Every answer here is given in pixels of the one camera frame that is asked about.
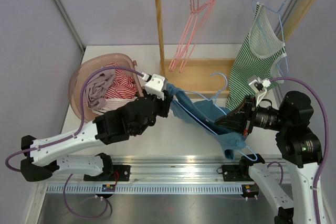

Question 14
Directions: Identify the white slotted cable duct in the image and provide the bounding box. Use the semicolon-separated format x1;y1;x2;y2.
47;184;243;195

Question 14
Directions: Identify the mauve pink tank top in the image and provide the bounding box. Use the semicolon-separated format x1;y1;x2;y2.
84;70;116;109

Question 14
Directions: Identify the green white striped tank top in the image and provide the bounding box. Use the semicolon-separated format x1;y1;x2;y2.
226;2;287;111

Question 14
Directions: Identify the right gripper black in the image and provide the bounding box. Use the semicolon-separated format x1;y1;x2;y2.
216;94;290;135

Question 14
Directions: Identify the purple cable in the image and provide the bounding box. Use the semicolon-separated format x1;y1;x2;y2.
5;66;148;219
217;77;330;224

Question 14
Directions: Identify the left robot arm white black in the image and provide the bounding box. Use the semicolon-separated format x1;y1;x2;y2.
20;90;173;182

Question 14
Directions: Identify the wooden clothes rack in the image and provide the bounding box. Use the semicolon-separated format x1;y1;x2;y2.
155;0;316;98

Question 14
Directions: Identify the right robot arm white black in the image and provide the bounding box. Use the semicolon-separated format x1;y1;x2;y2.
215;91;327;223

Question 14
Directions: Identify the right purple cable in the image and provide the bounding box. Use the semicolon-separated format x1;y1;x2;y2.
217;77;330;224

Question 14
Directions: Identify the red white striped tank top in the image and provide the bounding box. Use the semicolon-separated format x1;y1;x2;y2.
99;69;138;112

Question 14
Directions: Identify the blue wire hanger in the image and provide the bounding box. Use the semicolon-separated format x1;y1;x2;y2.
264;0;289;76
178;72;258;161

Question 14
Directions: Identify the aluminium mounting rail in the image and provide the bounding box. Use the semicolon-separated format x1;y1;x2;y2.
47;155;289;183

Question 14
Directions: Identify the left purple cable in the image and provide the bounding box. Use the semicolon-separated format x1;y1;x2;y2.
5;66;148;219

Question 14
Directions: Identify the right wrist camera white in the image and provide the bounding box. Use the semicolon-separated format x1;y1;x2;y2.
247;76;271;106

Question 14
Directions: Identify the teal blue tank top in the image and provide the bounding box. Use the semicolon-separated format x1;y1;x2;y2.
166;83;246;160

